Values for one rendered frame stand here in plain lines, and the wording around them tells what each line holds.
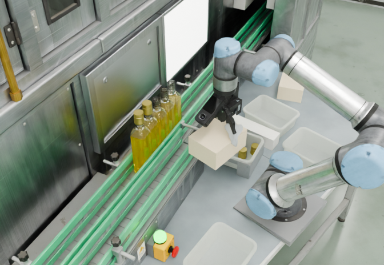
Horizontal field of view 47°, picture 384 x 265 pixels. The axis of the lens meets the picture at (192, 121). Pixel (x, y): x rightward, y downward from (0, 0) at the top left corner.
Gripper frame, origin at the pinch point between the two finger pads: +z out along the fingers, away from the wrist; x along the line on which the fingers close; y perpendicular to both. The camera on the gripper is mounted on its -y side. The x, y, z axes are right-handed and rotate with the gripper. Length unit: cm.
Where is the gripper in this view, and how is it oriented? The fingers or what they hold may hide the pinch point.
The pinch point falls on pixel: (218, 137)
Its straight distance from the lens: 149.0
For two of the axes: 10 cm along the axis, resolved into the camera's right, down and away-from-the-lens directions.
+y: 6.8, -4.7, 5.7
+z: 0.0, 7.7, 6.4
